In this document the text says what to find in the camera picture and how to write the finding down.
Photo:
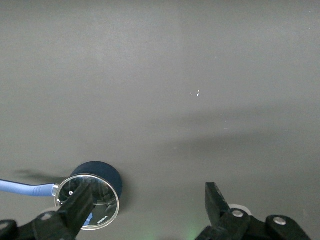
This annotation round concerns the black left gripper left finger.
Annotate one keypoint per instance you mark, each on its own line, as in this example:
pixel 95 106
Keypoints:
pixel 75 210

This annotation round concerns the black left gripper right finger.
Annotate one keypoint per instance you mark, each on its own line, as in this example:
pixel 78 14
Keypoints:
pixel 215 200

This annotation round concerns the glass lid with blue knob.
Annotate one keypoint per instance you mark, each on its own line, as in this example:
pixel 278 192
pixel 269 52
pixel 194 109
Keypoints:
pixel 105 200

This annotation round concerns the dark blue saucepan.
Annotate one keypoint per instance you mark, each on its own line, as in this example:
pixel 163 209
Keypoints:
pixel 105 172

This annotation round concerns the dark grey table mat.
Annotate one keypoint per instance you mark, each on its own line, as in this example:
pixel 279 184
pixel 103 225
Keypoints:
pixel 150 62

